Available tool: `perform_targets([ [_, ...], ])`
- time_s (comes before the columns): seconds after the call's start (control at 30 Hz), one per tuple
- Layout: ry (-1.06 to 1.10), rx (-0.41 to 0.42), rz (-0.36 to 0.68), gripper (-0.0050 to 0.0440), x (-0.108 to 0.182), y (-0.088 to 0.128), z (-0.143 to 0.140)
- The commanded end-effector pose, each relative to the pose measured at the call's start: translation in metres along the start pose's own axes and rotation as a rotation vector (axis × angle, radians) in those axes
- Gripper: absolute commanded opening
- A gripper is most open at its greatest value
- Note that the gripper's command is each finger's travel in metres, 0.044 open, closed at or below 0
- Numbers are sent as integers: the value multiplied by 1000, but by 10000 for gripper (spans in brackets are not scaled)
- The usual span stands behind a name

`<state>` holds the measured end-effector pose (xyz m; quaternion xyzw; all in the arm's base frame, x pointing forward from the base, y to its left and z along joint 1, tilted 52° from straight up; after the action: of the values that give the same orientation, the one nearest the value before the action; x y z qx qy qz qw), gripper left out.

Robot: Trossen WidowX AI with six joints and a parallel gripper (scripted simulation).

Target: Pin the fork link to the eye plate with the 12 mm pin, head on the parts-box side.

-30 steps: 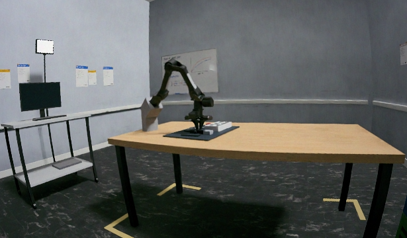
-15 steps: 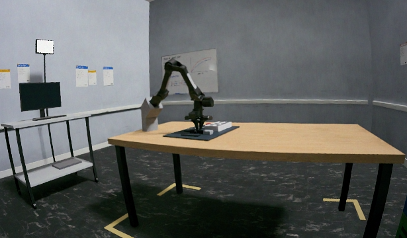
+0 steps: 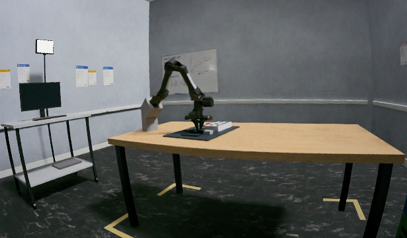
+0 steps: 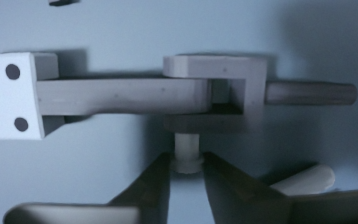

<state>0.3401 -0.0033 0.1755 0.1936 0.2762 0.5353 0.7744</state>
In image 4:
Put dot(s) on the grey clevis fork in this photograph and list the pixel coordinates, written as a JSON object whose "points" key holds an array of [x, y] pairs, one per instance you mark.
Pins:
{"points": [[247, 94]]}

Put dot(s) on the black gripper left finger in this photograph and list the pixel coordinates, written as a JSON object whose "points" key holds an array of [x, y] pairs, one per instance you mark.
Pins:
{"points": [[152, 188]]}

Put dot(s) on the white square block with black dots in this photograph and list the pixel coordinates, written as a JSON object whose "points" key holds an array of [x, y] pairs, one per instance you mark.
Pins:
{"points": [[19, 110]]}

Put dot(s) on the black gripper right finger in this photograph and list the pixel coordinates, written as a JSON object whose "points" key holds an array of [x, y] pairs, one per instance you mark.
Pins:
{"points": [[237, 198]]}

